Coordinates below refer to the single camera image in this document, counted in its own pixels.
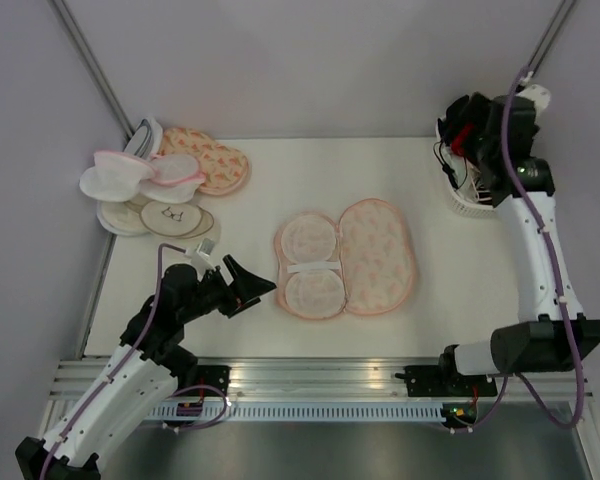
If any white blue-trimmed mesh bag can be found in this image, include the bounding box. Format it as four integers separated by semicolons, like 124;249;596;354
123;117;163;160

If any aluminium mounting rail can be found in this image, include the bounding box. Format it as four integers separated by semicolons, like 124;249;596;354
48;357;576;403

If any white plastic laundry basket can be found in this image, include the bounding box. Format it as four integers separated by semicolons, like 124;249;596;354
432;116;495;219

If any cream round mesh bag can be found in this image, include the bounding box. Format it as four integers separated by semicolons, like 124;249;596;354
96;202;149;237

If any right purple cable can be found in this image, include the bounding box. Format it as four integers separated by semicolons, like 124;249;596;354
444;64;587;436

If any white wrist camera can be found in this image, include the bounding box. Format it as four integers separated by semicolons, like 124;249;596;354
516;71;551;116
185;238;215;275

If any beige bag with bra print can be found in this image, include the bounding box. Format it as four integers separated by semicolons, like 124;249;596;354
139;201;215;239

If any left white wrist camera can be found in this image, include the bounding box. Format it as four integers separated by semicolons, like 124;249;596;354
185;238;215;275

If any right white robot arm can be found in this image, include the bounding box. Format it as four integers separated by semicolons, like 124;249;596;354
436;95;600;395

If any red bra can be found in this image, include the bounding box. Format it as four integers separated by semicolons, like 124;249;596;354
450;123;475;157

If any white slotted cable duct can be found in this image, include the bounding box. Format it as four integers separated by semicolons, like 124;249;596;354
146;402;475;423

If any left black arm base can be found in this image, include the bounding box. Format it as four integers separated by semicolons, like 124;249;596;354
192;364;231;398

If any white pink-trimmed mesh bag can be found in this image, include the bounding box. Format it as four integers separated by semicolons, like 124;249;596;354
79;150;157;202

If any black bra in basket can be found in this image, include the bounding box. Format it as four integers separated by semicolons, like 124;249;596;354
437;95;471;146

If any peach floral mesh laundry bag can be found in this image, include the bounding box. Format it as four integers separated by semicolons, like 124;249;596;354
274;198;416;320

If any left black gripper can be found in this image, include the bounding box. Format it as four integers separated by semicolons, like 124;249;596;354
179;255;276;324

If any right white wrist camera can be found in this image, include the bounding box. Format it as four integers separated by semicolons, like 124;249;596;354
516;71;551;116

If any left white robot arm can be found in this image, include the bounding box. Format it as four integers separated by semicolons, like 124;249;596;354
15;255;276;479

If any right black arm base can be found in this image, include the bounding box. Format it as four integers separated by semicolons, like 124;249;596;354
395;365;451;398

